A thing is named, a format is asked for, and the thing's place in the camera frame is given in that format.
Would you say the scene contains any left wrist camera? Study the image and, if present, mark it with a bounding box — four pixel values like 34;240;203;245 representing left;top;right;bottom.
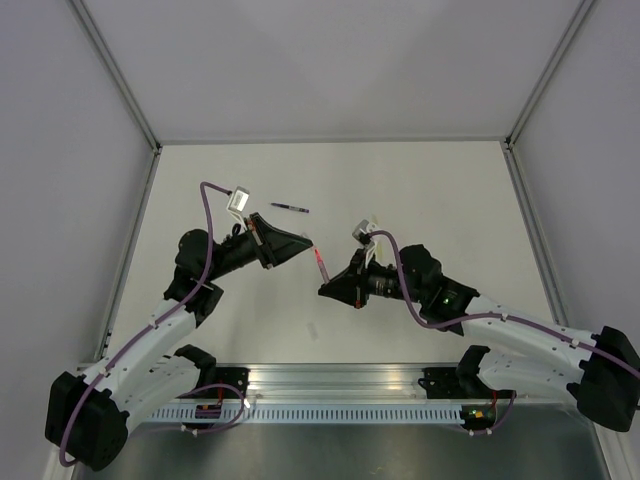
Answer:
226;186;250;223

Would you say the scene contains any yellow pen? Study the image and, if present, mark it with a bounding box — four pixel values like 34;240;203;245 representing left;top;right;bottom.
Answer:
370;214;385;264

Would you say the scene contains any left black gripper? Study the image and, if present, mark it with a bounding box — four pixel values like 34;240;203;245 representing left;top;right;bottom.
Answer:
205;213;313;282

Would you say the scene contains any aluminium rail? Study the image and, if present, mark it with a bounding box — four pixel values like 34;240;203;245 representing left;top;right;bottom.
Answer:
74;363;614;404

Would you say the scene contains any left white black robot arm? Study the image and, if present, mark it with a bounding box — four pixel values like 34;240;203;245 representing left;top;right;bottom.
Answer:
45;213;312;472

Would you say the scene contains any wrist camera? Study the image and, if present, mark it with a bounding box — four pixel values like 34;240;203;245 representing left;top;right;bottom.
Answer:
226;186;250;223
352;219;379;266

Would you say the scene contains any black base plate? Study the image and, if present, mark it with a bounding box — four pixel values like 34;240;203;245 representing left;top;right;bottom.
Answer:
208;366;251;402
417;366;512;400

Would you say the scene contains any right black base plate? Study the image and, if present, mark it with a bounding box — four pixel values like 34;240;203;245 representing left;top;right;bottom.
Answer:
417;366;512;400

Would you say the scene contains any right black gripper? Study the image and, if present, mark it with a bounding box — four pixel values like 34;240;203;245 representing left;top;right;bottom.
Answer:
319;248;424;309

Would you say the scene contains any white slotted cable duct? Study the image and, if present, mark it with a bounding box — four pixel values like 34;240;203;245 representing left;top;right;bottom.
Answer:
147;403;463;425

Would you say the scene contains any purple pen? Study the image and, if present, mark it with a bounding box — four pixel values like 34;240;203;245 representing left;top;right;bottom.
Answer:
270;202;310;214

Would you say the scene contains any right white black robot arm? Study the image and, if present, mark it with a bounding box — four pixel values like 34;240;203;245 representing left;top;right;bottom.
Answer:
318;245;639;432

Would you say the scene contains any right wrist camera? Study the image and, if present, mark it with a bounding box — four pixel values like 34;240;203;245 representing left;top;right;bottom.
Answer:
352;219;379;266

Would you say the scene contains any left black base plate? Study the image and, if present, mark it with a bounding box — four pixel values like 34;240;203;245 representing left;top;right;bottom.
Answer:
208;366;251;402

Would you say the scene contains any pink pen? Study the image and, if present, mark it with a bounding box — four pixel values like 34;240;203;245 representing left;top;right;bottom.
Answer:
313;246;330;284

